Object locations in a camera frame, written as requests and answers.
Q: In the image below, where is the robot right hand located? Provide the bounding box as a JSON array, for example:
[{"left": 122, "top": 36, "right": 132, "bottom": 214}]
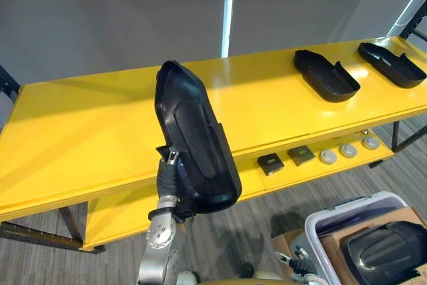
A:
[{"left": 274, "top": 246, "right": 318, "bottom": 278}]

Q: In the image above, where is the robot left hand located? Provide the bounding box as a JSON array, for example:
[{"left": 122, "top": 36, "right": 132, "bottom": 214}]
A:
[{"left": 155, "top": 146, "right": 198, "bottom": 223}]

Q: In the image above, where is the black plastic housing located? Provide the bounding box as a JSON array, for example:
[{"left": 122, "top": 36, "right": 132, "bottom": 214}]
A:
[
  {"left": 293, "top": 49, "right": 361, "bottom": 103},
  {"left": 358, "top": 42, "right": 427, "bottom": 89},
  {"left": 339, "top": 220, "right": 427, "bottom": 282},
  {"left": 154, "top": 59, "right": 243, "bottom": 214}
]

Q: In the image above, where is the yellow shelf board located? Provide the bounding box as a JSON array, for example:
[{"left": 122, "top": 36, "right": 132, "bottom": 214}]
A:
[
  {"left": 82, "top": 132, "right": 396, "bottom": 253},
  {"left": 0, "top": 35, "right": 427, "bottom": 223}
]

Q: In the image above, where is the grey plastic bin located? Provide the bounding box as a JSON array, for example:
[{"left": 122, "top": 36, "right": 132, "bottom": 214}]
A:
[{"left": 290, "top": 191, "right": 427, "bottom": 285}]

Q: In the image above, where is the brown cardboard piece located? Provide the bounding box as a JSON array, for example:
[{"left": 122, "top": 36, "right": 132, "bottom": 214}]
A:
[{"left": 270, "top": 230, "right": 308, "bottom": 268}]

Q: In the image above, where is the dark robot foot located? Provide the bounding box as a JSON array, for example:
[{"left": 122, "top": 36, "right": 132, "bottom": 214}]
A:
[{"left": 239, "top": 262, "right": 256, "bottom": 280}]

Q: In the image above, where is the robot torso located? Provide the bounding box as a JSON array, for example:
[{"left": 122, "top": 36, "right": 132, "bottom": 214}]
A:
[{"left": 173, "top": 270, "right": 293, "bottom": 285}]

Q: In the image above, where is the black square part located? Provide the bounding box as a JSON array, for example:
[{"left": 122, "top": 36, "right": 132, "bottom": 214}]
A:
[
  {"left": 256, "top": 154, "right": 286, "bottom": 176},
  {"left": 287, "top": 146, "right": 316, "bottom": 167}
]

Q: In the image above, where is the grey round part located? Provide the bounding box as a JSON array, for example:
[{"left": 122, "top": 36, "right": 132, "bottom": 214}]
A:
[
  {"left": 318, "top": 150, "right": 339, "bottom": 166},
  {"left": 339, "top": 143, "right": 359, "bottom": 160},
  {"left": 361, "top": 135, "right": 381, "bottom": 152}
]

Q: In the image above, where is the white light strip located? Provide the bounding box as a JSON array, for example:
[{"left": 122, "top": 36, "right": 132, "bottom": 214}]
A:
[
  {"left": 220, "top": 0, "right": 237, "bottom": 59},
  {"left": 386, "top": 0, "right": 427, "bottom": 37}
]

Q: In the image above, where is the black metal shelf frame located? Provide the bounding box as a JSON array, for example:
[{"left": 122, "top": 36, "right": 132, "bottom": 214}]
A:
[{"left": 0, "top": 13, "right": 427, "bottom": 255}]

